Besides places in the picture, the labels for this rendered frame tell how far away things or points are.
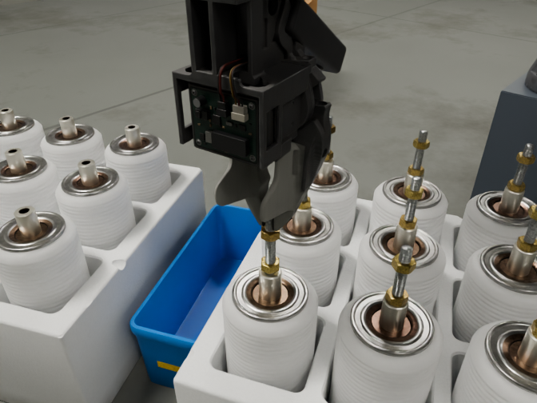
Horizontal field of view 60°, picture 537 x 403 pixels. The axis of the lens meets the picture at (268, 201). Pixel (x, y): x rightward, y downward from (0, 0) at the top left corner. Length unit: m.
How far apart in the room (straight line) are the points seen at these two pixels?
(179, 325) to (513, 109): 0.67
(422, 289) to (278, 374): 0.18
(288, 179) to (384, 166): 0.87
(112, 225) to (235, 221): 0.25
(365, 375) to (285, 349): 0.08
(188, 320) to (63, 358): 0.25
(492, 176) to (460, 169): 0.31
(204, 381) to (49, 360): 0.21
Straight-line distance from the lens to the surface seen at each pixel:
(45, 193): 0.73
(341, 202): 0.63
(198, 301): 0.82
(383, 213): 0.62
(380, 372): 0.44
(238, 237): 0.85
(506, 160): 0.94
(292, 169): 0.36
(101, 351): 0.65
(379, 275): 0.52
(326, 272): 0.55
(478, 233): 0.63
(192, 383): 0.50
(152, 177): 0.75
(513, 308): 0.53
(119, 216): 0.67
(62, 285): 0.61
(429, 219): 0.62
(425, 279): 0.52
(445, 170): 1.25
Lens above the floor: 0.58
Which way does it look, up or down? 34 degrees down
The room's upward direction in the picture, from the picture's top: straight up
